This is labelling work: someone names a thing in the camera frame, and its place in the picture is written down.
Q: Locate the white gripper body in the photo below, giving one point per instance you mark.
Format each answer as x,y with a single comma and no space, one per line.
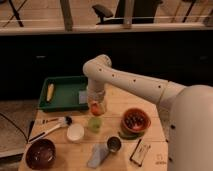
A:
96,95

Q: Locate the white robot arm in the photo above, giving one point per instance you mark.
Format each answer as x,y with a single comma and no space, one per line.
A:
190,146

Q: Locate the green plastic cup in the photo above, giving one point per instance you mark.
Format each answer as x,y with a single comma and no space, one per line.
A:
94,124

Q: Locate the steel measuring cup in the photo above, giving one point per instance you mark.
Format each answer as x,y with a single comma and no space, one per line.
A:
114,144

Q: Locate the grey blue sponge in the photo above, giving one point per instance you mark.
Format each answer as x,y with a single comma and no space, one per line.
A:
82,97

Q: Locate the green plastic tray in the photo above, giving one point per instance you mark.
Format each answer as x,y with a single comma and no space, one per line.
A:
66,94

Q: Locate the yellow corn cob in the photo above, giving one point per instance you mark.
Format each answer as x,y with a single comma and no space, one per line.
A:
50,91

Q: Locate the terracotta bowl with dark contents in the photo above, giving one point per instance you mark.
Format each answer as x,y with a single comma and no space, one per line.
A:
135,121

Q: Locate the green saucer plate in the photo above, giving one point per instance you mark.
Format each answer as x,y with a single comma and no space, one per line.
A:
129,136

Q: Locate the translucent plastic scoop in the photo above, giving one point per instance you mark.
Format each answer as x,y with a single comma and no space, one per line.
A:
99,154

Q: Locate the dark maroon bowl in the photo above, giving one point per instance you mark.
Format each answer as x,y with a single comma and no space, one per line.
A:
41,154

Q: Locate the black office chair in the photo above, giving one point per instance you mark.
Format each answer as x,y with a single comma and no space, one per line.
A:
128,12

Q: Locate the black handled utensil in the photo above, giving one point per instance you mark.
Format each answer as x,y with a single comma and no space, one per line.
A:
45,121

